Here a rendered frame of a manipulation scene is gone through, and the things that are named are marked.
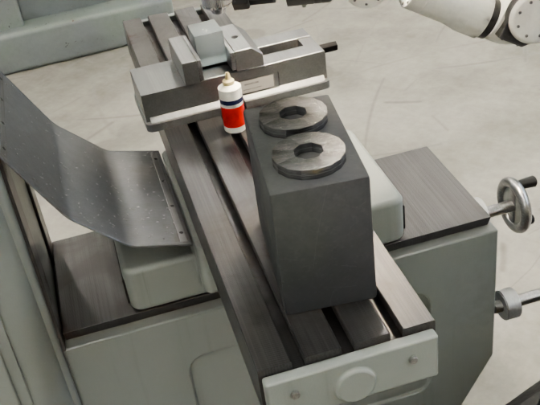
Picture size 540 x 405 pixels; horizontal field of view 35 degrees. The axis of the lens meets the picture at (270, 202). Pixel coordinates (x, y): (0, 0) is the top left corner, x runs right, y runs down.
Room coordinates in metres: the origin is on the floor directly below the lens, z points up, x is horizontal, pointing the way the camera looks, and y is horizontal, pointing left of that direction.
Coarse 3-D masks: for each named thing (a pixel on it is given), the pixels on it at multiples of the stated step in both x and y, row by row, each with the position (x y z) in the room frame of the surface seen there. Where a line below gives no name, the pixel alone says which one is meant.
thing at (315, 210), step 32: (320, 96) 1.04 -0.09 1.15; (256, 128) 0.98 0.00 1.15; (288, 128) 0.95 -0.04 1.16; (320, 128) 0.95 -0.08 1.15; (256, 160) 0.92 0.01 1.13; (288, 160) 0.87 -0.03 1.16; (320, 160) 0.86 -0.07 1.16; (352, 160) 0.87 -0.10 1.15; (256, 192) 1.01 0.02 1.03; (288, 192) 0.82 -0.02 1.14; (320, 192) 0.83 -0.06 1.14; (352, 192) 0.83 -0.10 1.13; (288, 224) 0.82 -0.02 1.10; (320, 224) 0.83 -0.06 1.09; (352, 224) 0.83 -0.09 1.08; (288, 256) 0.82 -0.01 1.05; (320, 256) 0.82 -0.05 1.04; (352, 256) 0.83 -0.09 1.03; (288, 288) 0.82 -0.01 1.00; (320, 288) 0.82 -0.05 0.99; (352, 288) 0.83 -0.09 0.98
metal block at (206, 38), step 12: (192, 24) 1.48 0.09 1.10; (204, 24) 1.47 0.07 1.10; (216, 24) 1.46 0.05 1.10; (192, 36) 1.44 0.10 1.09; (204, 36) 1.42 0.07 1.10; (216, 36) 1.43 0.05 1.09; (204, 48) 1.42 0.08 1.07; (216, 48) 1.43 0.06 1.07; (204, 60) 1.42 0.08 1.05; (216, 60) 1.43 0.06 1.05
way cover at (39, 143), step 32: (0, 96) 1.26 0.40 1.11; (0, 128) 1.15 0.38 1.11; (32, 128) 1.27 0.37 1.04; (32, 160) 1.15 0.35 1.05; (64, 160) 1.26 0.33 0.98; (96, 160) 1.33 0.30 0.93; (128, 160) 1.37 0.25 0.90; (160, 160) 1.38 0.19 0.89; (64, 192) 1.15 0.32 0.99; (96, 192) 1.21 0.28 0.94; (128, 192) 1.25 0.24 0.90; (160, 192) 1.26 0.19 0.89; (96, 224) 1.10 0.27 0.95; (128, 224) 1.15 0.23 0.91; (160, 224) 1.16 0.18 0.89
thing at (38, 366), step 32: (0, 160) 1.07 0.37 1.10; (0, 192) 1.05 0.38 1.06; (32, 192) 1.32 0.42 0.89; (0, 224) 1.03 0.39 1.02; (32, 224) 1.21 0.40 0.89; (0, 256) 1.02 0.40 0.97; (32, 256) 1.07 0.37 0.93; (0, 288) 1.01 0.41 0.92; (32, 288) 1.05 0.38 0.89; (0, 320) 1.00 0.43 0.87; (32, 320) 1.03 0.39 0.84; (0, 352) 1.00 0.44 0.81; (32, 352) 1.01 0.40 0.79; (0, 384) 0.98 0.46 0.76; (32, 384) 1.00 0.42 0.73; (64, 384) 1.04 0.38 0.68
